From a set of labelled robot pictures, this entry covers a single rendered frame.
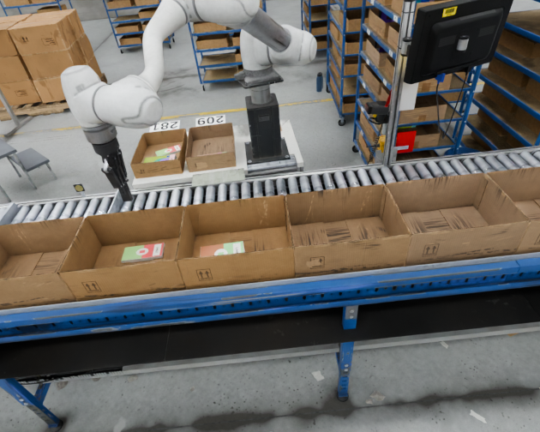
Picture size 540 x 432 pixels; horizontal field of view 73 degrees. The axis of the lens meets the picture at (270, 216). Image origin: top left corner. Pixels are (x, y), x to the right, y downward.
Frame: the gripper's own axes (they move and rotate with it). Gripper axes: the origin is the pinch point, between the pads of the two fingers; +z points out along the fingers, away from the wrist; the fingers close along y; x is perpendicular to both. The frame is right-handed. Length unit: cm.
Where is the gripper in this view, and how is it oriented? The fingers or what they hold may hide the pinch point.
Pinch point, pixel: (124, 192)
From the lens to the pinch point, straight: 134.8
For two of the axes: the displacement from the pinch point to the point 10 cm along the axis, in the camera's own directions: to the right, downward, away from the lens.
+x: -10.0, 0.6, 0.4
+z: 0.7, 7.6, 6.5
